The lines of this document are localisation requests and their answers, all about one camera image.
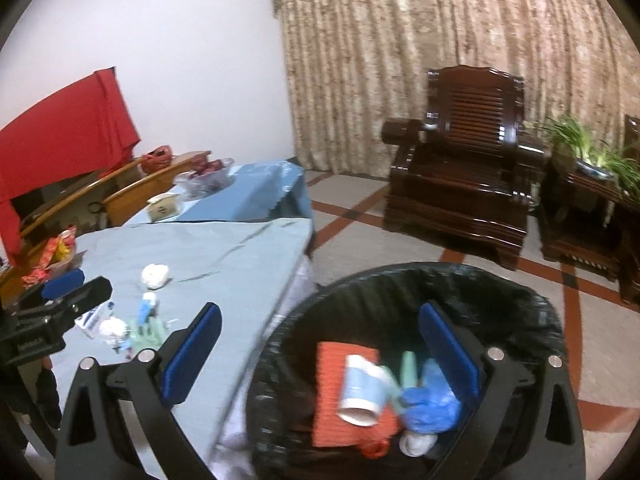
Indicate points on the wooden television cabinet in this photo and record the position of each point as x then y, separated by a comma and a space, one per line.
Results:
135, 200

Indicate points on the gold tissue box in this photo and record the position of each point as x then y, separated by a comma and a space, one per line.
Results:
162, 208

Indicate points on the blue plastic bag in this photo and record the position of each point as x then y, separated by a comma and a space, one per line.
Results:
430, 405

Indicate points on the grey blue table cover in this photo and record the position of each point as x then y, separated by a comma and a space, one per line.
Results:
200, 250

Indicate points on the green potted plant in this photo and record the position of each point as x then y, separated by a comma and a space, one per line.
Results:
575, 135

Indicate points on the glass candy dish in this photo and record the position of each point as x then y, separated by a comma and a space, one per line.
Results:
76, 260

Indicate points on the pile of red candy packets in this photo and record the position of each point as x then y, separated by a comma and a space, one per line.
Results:
47, 255

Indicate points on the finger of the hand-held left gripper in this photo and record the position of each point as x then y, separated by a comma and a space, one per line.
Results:
90, 292
62, 280

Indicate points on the glass fruit bowl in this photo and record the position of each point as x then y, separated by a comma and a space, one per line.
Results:
210, 182

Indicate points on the dark wooden side table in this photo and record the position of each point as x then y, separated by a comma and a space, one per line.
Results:
570, 220

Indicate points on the red apple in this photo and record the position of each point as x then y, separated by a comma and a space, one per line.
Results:
202, 166
217, 166

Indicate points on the black television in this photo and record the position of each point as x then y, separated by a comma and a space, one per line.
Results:
55, 195

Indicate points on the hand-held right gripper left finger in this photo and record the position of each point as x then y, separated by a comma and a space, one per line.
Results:
192, 355

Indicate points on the white tissue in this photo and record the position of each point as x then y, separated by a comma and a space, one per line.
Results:
155, 276
112, 332

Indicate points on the blue white small wrapper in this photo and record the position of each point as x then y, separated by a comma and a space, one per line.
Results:
147, 305

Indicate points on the white blue cardboard box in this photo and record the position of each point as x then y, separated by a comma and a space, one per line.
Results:
92, 320

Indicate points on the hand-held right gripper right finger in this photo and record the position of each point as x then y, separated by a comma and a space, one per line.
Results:
450, 355

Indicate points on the red cloth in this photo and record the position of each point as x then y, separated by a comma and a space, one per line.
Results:
60, 135

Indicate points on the beige floral curtain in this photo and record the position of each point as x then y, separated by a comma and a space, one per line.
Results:
400, 60

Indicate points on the black lined trash bin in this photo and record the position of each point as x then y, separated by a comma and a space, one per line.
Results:
350, 300

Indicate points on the blue white paper cup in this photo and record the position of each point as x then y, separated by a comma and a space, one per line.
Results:
360, 390

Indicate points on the blue tablecloth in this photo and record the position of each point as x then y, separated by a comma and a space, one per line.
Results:
250, 195

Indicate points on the orange foam net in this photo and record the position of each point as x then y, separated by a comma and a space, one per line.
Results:
330, 400

